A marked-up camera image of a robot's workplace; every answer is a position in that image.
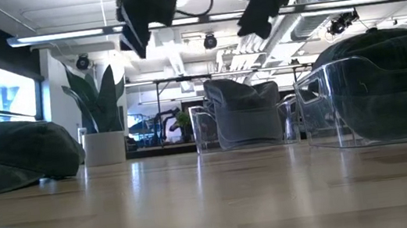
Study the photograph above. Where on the grey baseball cap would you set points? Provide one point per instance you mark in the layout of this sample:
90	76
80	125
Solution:
245	116

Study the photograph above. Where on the small green background plant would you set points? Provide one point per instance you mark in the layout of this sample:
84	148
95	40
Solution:
184	120

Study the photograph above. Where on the black folding table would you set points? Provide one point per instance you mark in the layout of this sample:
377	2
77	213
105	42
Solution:
167	80

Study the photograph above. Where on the small clear plastic bin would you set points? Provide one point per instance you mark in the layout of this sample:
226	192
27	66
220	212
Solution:
201	130

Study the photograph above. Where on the white round plant pot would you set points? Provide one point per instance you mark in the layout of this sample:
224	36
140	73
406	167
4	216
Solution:
105	148

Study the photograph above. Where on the dark green baseball cap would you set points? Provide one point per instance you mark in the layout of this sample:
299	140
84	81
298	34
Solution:
380	79
8	155

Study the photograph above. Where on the black overhead rig camera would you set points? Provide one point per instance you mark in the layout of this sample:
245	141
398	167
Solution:
341	24

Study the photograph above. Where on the large clear plastic bin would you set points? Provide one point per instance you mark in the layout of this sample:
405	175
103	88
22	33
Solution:
318	114

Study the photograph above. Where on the green snake plant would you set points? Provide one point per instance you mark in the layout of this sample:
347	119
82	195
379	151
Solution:
101	103

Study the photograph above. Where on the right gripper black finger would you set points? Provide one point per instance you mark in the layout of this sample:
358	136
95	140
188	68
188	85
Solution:
264	15
247	23

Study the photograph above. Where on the black background robot arm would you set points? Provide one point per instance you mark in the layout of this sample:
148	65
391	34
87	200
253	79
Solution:
163	119

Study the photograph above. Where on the round black ceiling camera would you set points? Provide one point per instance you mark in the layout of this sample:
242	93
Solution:
210	41
83	62

